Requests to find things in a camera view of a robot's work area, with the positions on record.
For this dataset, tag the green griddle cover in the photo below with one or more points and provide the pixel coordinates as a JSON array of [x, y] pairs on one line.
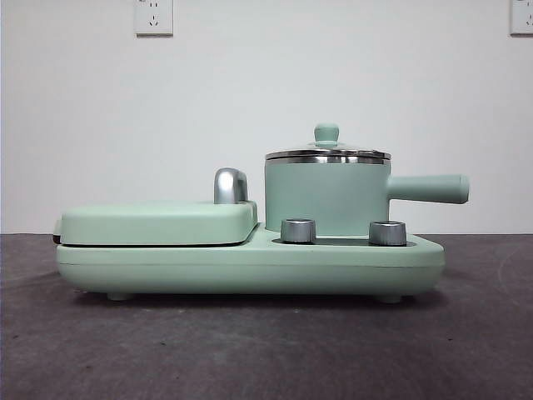
[[154, 223]]

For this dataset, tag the green breakfast machine base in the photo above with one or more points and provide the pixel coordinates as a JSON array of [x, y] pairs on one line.
[[250, 268]]

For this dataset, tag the silver control knob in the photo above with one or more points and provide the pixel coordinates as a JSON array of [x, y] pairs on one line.
[[298, 230], [388, 233]]

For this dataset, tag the white wall socket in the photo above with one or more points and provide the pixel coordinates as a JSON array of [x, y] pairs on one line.
[[523, 16], [153, 18]]

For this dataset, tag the glass lid with green knob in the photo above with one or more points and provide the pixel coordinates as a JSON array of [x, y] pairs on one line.
[[327, 132]]

